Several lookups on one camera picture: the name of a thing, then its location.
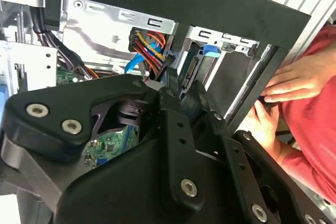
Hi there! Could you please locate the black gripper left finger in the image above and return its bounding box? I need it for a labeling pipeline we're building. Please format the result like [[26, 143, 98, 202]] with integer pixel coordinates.
[[3, 67, 207, 213]]

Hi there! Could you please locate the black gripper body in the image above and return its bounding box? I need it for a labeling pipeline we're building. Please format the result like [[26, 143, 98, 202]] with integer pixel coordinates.
[[56, 135, 250, 224]]

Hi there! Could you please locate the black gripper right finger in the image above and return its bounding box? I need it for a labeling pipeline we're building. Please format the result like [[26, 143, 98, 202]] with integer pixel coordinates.
[[180, 81, 333, 224]]

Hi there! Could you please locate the hard disk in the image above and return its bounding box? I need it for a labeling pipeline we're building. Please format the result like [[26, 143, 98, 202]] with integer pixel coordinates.
[[180, 41, 224, 96]]

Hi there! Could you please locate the person's left hand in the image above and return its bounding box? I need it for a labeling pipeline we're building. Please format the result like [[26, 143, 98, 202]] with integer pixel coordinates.
[[247, 101, 298, 161]]

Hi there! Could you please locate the person's right hand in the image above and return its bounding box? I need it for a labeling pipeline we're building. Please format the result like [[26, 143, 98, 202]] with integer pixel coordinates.
[[263, 60, 329, 103]]

